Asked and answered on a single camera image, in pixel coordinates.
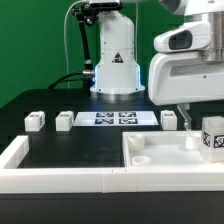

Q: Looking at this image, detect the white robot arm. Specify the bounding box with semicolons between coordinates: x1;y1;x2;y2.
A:
72;0;224;129

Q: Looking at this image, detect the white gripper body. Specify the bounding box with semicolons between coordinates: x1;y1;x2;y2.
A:
148;51;224;105

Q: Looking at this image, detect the white square table top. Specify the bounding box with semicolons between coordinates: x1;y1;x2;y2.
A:
123;131;224;167

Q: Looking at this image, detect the black cable bundle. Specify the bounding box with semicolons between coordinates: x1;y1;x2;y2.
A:
48;6;98;90

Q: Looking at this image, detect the white sheet with tags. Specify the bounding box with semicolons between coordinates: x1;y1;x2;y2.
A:
74;111;158;126

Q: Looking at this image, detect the white cable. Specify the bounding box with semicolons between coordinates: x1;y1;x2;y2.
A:
63;0;88;90

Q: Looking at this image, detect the white U-shaped obstacle fence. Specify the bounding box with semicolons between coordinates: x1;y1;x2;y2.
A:
0;136;224;194

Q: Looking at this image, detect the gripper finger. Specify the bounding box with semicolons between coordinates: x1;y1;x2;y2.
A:
177;103;192;131

